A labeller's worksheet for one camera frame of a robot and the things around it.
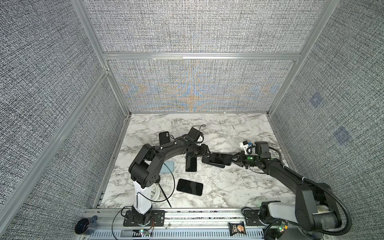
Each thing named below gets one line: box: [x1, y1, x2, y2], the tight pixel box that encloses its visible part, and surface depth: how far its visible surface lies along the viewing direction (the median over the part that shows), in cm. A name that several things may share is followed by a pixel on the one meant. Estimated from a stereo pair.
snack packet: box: [228, 221, 247, 236], surface depth 71 cm
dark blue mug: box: [74, 215, 98, 235], surface depth 69 cm
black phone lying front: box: [176, 178, 204, 196], surface depth 86 cm
